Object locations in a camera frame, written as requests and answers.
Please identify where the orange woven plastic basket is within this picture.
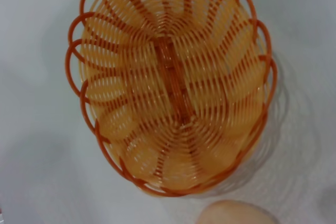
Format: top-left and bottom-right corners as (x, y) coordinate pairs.
(65, 0), (279, 198)

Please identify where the pale toy peach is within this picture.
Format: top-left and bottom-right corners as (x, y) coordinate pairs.
(196, 199), (278, 224)

